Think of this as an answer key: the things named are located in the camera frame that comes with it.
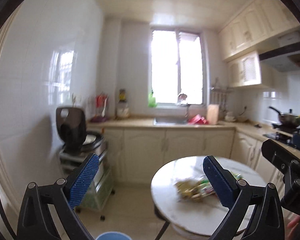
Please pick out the round white marble table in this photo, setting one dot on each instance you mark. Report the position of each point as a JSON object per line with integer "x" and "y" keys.
{"x": 190, "y": 219}

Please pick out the cream cabinets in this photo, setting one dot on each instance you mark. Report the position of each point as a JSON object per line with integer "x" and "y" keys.
{"x": 254, "y": 31}
{"x": 137, "y": 149}

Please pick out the black wok with handle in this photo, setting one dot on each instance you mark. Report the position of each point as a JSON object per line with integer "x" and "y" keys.
{"x": 287, "y": 119}

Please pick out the cream upper cabinets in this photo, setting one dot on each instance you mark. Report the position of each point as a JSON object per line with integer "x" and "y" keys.
{"x": 254, "y": 31}

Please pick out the steel kitchen sink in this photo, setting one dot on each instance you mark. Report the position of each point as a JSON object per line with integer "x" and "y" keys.
{"x": 169, "y": 121}

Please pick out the kitchen window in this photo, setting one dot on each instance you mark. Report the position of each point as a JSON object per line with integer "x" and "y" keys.
{"x": 177, "y": 67}

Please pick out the chrome sink faucet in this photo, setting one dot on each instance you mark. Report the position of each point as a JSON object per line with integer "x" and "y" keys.
{"x": 182, "y": 101}

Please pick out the white rice spoon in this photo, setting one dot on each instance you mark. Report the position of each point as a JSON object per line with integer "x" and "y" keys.
{"x": 104, "y": 107}

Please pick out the cream lower cabinets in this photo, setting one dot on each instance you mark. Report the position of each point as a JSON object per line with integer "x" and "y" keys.
{"x": 137, "y": 149}

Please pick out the yellow label sauce bottle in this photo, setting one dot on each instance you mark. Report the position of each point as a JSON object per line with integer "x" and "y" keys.
{"x": 122, "y": 95}

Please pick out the yellow green drink carton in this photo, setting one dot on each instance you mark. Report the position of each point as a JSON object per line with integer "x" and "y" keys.
{"x": 187, "y": 188}

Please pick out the stacked white bowls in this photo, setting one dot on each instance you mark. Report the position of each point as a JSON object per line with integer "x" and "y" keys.
{"x": 230, "y": 117}

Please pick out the person's right hand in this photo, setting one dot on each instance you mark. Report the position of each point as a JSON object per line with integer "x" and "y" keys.
{"x": 292, "y": 227}

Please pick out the wire rack with red items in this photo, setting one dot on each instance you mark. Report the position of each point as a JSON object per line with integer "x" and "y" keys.
{"x": 97, "y": 118}

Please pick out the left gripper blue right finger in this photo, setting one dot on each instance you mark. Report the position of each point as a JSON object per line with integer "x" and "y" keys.
{"x": 266, "y": 221}

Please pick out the black electric griddle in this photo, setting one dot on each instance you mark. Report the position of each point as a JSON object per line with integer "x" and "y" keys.
{"x": 72, "y": 130}

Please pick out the red plastic basin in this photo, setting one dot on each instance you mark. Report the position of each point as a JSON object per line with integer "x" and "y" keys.
{"x": 198, "y": 120}

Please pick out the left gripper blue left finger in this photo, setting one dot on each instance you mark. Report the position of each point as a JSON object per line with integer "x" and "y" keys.
{"x": 35, "y": 220}

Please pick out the wall utensil rail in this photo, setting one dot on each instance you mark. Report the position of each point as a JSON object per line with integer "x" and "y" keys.
{"x": 219, "y": 95}

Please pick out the grey range hood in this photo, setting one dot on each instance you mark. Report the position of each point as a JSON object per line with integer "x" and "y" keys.
{"x": 286, "y": 58}

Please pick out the blue trash bin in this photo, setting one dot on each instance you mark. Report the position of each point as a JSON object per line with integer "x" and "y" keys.
{"x": 113, "y": 235}

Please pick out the wooden cutting board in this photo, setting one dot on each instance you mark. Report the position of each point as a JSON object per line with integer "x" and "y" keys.
{"x": 212, "y": 114}

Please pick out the black gas stove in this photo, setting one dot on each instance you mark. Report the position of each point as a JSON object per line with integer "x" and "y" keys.
{"x": 282, "y": 134}

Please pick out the green dish soap bottle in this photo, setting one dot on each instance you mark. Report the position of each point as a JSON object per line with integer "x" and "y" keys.
{"x": 152, "y": 100}

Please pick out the large glass jar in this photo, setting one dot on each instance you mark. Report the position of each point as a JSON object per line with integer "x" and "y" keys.
{"x": 122, "y": 110}

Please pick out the green yellow snack bag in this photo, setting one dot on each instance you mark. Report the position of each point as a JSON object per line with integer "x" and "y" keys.
{"x": 237, "y": 176}

